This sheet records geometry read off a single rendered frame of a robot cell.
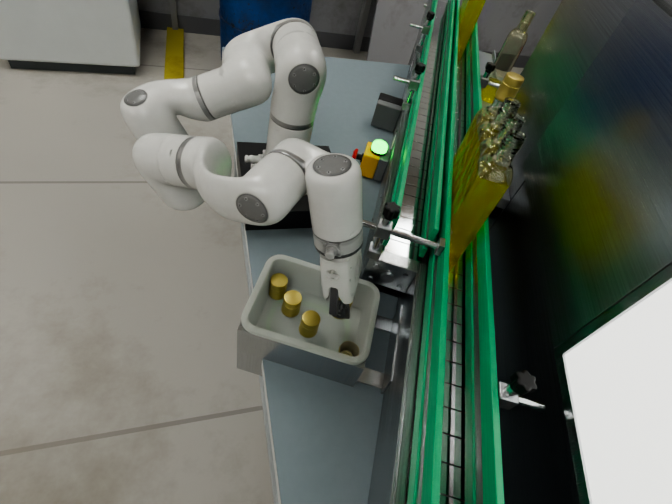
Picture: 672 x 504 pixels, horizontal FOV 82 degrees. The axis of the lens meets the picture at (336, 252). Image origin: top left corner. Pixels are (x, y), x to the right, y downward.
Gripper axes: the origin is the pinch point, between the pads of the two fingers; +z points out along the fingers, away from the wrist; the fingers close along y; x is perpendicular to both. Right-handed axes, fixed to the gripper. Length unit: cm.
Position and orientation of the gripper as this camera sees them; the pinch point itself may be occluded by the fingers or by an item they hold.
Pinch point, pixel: (343, 300)
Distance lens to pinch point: 70.6
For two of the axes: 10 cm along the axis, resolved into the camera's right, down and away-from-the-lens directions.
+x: -9.7, -1.2, 2.0
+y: 2.3, -7.1, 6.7
